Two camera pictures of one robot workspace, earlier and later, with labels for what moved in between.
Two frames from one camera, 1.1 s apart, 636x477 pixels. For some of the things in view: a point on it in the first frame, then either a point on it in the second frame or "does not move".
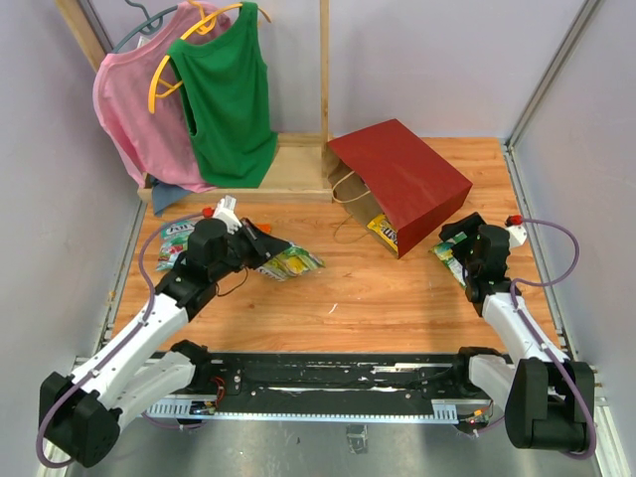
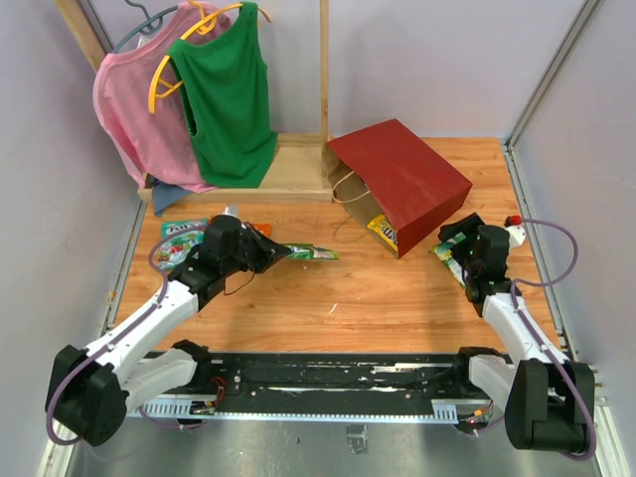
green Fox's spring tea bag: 290,262 -> 306,251
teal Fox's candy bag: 174,238 does not move
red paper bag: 384,170 does not move
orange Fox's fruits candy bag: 266,227 does not move
